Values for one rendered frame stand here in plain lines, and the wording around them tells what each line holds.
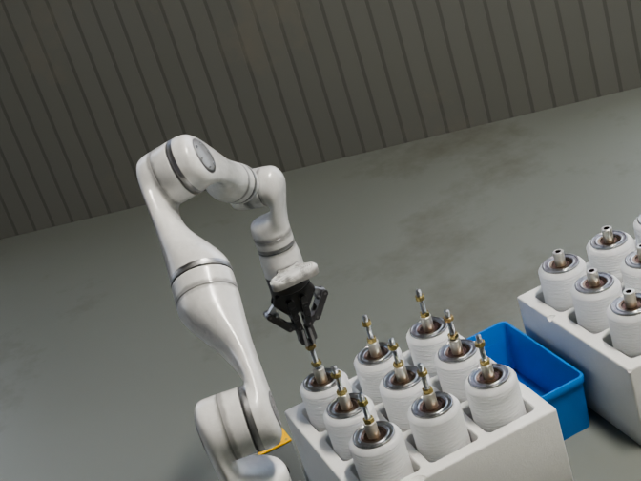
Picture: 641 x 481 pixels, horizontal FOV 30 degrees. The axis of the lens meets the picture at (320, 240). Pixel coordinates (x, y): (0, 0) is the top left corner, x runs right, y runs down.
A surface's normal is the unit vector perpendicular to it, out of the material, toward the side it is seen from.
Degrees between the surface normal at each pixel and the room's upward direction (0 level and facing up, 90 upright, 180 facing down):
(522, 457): 90
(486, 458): 90
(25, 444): 0
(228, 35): 90
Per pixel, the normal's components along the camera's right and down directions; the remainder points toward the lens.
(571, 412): 0.40, 0.33
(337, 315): -0.28, -0.86
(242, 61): -0.07, 0.45
